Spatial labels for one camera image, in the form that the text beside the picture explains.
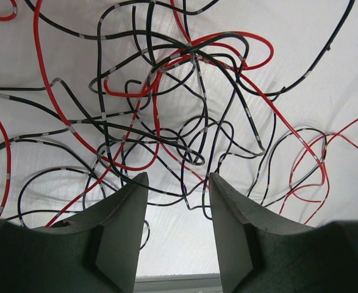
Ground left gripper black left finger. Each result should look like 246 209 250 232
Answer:
0 173 149 292

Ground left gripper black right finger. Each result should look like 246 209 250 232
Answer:
209 173 358 292

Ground red yellow black wires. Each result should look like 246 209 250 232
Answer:
0 0 358 248

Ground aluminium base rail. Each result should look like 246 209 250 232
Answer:
134 273 223 292

